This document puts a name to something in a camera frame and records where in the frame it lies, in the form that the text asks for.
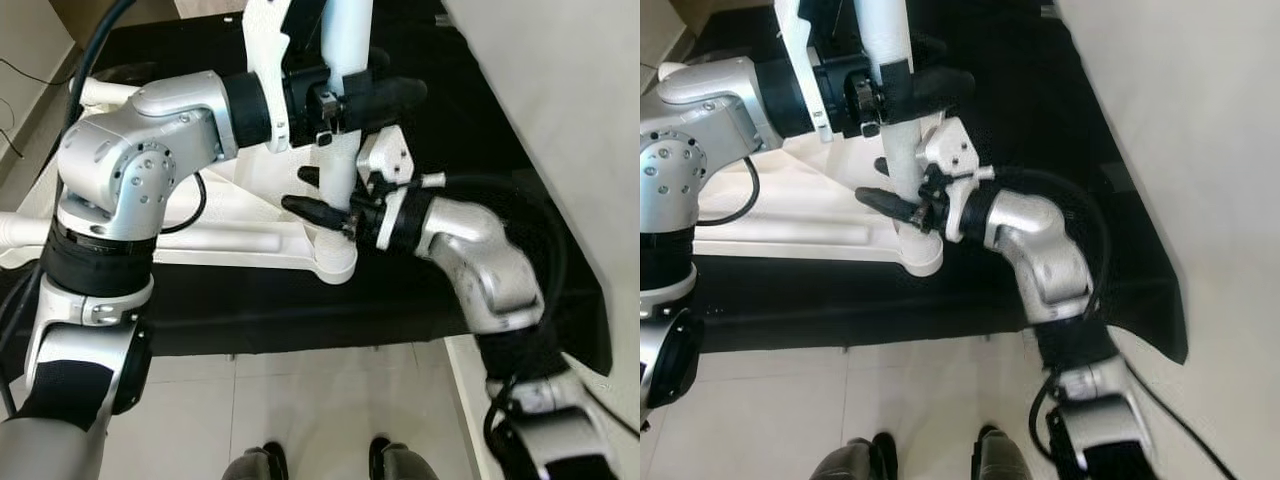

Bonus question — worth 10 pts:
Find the pale low box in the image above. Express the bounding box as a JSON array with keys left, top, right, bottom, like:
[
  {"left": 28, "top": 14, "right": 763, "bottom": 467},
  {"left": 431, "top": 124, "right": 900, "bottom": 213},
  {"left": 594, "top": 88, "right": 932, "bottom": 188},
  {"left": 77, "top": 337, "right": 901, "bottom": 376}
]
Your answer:
[{"left": 172, "top": 0, "right": 251, "bottom": 19}]

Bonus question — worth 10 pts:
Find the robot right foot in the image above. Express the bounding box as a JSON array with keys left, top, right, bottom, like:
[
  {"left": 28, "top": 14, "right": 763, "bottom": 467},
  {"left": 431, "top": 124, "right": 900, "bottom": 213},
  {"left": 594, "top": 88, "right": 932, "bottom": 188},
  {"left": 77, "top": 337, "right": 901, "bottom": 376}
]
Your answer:
[
  {"left": 972, "top": 425, "right": 1041, "bottom": 480},
  {"left": 368, "top": 437, "right": 441, "bottom": 480}
]

